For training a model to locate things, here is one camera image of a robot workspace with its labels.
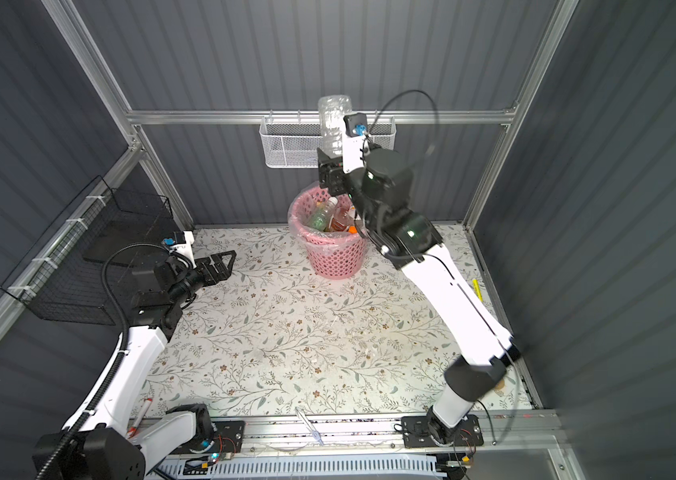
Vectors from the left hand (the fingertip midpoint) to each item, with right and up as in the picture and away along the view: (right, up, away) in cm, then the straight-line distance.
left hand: (221, 255), depth 77 cm
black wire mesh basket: (-32, -5, -10) cm, 34 cm away
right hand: (+31, +21, -19) cm, 42 cm away
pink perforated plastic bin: (+28, 0, +8) cm, 29 cm away
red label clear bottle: (+31, +12, +14) cm, 36 cm away
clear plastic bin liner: (+29, +4, +6) cm, 30 cm away
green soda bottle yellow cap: (+24, +11, +17) cm, 32 cm away
